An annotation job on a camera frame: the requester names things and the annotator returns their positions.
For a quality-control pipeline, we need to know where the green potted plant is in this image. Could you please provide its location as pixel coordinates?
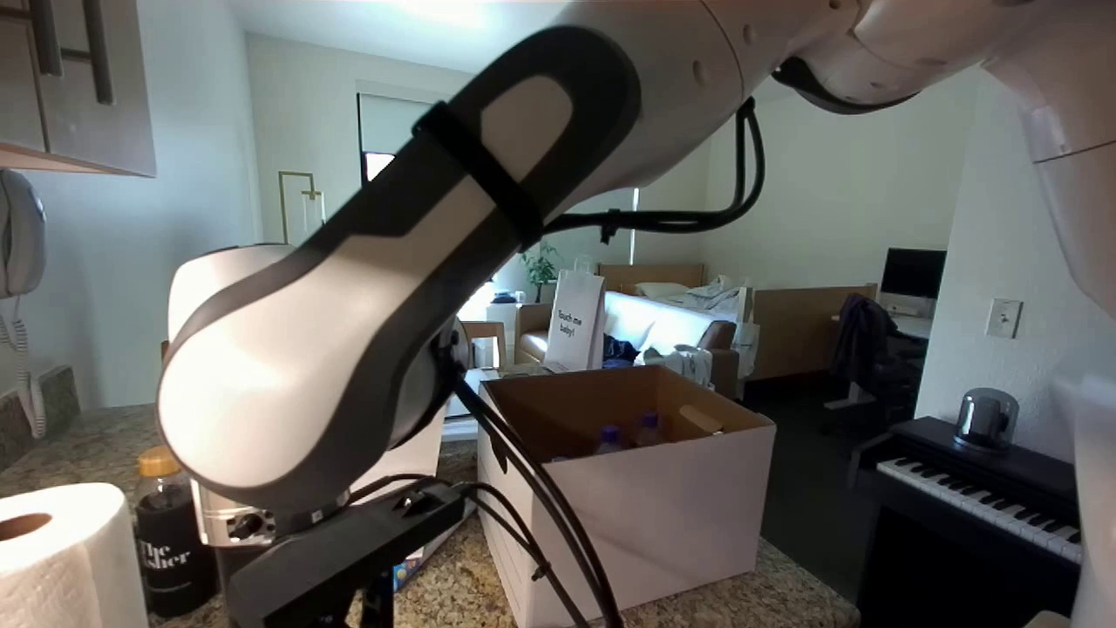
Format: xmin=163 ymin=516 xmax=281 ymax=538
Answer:
xmin=521 ymin=241 xmax=561 ymax=307

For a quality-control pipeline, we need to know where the pale covered window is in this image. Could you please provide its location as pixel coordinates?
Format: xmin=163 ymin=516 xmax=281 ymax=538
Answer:
xmin=541 ymin=214 xmax=643 ymax=271

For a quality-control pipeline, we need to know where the dark jar with tan lid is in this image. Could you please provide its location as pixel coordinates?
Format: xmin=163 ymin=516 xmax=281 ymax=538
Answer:
xmin=131 ymin=447 xmax=224 ymax=620

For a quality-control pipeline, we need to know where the silver desktop computer monitor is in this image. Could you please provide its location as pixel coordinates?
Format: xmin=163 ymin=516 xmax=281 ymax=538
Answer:
xmin=878 ymin=243 xmax=948 ymax=311

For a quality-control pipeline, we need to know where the black digital piano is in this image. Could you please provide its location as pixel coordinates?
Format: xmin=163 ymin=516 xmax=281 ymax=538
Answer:
xmin=853 ymin=416 xmax=1091 ymax=628

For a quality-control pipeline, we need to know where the thin metal frame stand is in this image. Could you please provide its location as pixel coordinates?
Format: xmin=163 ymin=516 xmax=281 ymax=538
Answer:
xmin=276 ymin=169 xmax=328 ymax=253

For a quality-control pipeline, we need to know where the white cardboard storage box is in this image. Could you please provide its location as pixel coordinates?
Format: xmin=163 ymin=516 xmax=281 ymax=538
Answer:
xmin=474 ymin=363 xmax=780 ymax=628

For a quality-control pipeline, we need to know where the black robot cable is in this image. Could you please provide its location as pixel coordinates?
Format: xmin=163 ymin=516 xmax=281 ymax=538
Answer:
xmin=347 ymin=98 xmax=771 ymax=628

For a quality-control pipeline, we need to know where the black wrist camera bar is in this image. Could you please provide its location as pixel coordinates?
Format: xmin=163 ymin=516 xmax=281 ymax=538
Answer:
xmin=221 ymin=481 xmax=469 ymax=628

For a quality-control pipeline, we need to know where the black office chair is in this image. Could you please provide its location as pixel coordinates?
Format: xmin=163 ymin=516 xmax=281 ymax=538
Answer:
xmin=834 ymin=295 xmax=932 ymax=411

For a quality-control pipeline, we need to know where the black framed window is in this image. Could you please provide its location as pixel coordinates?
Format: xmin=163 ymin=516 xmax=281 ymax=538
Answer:
xmin=361 ymin=149 xmax=405 ymax=189

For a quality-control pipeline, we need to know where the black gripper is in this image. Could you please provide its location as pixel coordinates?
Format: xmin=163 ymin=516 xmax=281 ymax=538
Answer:
xmin=325 ymin=567 xmax=412 ymax=628

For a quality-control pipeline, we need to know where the white bag with black text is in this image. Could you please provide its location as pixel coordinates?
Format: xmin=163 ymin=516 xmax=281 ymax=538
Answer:
xmin=546 ymin=271 xmax=608 ymax=376

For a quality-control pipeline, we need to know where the white roller blind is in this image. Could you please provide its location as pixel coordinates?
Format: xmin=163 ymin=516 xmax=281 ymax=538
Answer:
xmin=357 ymin=92 xmax=436 ymax=161

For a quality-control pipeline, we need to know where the white wall outlet plate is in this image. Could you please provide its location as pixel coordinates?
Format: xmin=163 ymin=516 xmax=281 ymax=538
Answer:
xmin=983 ymin=295 xmax=1027 ymax=344

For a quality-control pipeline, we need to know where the wooden desk panel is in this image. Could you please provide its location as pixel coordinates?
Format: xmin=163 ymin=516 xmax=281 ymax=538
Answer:
xmin=742 ymin=281 xmax=878 ymax=382

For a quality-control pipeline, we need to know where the white paper towel roll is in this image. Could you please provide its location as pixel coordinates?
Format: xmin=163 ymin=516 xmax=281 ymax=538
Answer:
xmin=0 ymin=481 xmax=150 ymax=628

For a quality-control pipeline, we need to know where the silver round speaker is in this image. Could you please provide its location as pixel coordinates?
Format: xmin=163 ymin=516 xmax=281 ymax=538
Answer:
xmin=952 ymin=384 xmax=1022 ymax=449

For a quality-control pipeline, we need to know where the white bedding pile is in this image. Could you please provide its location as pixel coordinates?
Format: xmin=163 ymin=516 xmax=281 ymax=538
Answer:
xmin=603 ymin=276 xmax=746 ymax=396

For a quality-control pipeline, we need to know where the wooden upper kitchen cabinet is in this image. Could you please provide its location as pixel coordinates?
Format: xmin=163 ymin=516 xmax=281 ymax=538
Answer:
xmin=0 ymin=0 xmax=157 ymax=183

